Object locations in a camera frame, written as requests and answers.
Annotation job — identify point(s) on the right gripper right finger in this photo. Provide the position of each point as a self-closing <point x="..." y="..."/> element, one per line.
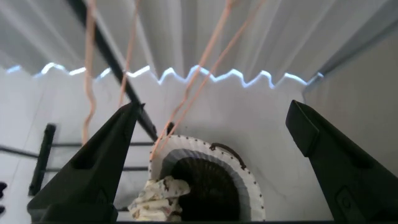
<point x="373" y="193"/>

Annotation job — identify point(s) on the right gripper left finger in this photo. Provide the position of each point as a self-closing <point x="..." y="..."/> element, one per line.
<point x="77" y="193"/>

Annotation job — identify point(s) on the black clothes rack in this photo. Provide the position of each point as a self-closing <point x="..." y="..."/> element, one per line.
<point x="42" y="158"/>

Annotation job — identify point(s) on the white laundry basket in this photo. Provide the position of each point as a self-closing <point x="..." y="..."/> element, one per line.
<point x="205" y="186"/>

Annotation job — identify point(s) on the cream printed garment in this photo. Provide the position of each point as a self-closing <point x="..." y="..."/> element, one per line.
<point x="158" y="199"/>

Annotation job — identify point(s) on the white curtain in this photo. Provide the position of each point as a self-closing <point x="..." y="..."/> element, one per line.
<point x="248" y="31"/>

